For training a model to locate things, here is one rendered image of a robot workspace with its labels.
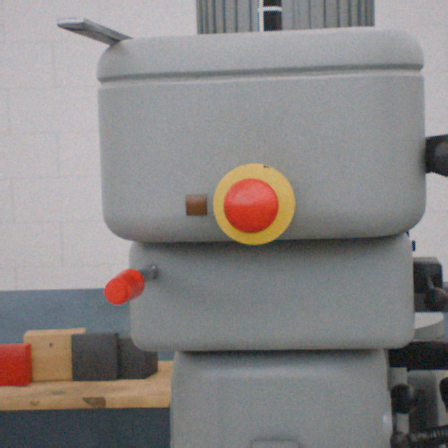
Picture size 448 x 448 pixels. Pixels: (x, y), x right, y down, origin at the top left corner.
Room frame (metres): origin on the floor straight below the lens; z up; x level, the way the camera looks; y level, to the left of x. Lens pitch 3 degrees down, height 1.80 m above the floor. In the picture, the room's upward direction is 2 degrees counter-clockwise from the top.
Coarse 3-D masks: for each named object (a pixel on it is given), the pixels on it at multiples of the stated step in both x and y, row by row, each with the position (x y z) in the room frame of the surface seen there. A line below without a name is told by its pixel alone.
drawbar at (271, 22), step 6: (258, 0) 1.13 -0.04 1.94; (264, 0) 1.12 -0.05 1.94; (270, 0) 1.12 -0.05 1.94; (276, 0) 1.12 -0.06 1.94; (258, 6) 1.13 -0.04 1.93; (264, 6) 1.12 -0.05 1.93; (270, 6) 1.12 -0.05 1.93; (276, 6) 1.12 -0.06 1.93; (258, 12) 1.13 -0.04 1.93; (264, 12) 1.12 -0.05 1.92; (270, 12) 1.12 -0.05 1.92; (276, 12) 1.12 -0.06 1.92; (258, 18) 1.13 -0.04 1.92; (264, 18) 1.12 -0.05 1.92; (270, 18) 1.12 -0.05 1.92; (276, 18) 1.12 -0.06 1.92; (258, 24) 1.13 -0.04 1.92; (264, 24) 1.12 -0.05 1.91; (270, 24) 1.12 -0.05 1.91; (276, 24) 1.12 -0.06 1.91; (258, 30) 1.13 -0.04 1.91; (264, 30) 1.12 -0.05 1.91; (270, 30) 1.12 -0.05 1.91; (276, 30) 1.12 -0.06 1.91
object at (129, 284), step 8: (120, 272) 0.92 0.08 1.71; (128, 272) 0.91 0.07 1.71; (136, 272) 0.92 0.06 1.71; (144, 272) 0.97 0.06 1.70; (152, 272) 1.00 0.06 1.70; (112, 280) 0.88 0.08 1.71; (120, 280) 0.88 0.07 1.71; (128, 280) 0.89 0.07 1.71; (136, 280) 0.91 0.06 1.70; (144, 280) 0.93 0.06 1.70; (104, 288) 0.88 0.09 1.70; (112, 288) 0.88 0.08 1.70; (120, 288) 0.88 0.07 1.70; (128, 288) 0.88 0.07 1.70; (136, 288) 0.90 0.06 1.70; (112, 296) 0.88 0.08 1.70; (120, 296) 0.88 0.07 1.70; (128, 296) 0.88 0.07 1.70; (136, 296) 0.92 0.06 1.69; (120, 304) 0.88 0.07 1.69
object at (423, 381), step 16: (416, 320) 1.65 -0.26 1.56; (432, 320) 1.65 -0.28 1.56; (416, 336) 1.58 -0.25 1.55; (432, 336) 1.61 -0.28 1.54; (176, 352) 1.68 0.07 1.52; (416, 384) 1.48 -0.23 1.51; (432, 384) 1.48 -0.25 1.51; (432, 400) 1.48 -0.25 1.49; (416, 416) 1.48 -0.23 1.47; (432, 416) 1.48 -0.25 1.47
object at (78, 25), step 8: (64, 24) 0.86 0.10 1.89; (72, 24) 0.86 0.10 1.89; (80, 24) 0.86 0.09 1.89; (88, 24) 0.87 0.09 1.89; (96, 24) 0.90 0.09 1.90; (72, 32) 0.90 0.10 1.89; (80, 32) 0.90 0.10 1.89; (88, 32) 0.90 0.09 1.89; (96, 32) 0.91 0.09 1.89; (104, 32) 0.92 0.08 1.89; (112, 32) 0.95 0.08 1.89; (96, 40) 0.96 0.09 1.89; (104, 40) 0.97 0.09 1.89; (112, 40) 0.97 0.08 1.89; (120, 40) 0.98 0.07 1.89
